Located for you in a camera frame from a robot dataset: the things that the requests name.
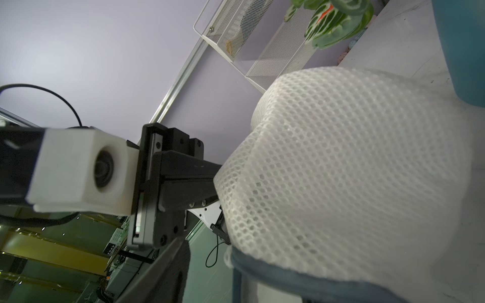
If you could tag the white mesh laundry bag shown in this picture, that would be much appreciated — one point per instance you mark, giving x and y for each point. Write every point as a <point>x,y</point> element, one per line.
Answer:
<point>348,188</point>

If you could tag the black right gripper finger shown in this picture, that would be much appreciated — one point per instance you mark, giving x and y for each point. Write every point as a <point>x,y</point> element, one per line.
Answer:
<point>165,279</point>

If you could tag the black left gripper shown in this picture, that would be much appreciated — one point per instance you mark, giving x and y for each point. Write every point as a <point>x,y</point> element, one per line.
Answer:
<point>171,177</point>

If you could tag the teal vase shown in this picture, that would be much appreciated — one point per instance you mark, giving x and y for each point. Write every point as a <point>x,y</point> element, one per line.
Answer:
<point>460,26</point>

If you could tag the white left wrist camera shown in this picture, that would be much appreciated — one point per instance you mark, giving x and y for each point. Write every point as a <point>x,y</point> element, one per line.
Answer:
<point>64,174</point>

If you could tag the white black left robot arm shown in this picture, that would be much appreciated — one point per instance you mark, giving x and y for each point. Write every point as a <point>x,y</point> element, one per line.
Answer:
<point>20,148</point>

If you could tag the white mesh upper wall shelf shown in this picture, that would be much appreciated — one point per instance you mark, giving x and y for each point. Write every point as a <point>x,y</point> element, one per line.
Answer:
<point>226,25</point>

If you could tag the green artificial plant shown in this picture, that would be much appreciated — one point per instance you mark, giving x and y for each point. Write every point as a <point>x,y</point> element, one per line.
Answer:
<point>333,20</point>

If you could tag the white mesh wall shelf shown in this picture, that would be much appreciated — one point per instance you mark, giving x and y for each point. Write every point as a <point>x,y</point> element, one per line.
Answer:
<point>286,52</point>
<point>226,25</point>

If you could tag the aluminium frame rail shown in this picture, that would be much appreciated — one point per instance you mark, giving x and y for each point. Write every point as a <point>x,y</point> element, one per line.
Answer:
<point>182,78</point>

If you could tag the white mesh lower wall shelf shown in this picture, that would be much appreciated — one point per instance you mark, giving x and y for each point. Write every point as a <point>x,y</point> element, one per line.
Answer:
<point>286,52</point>

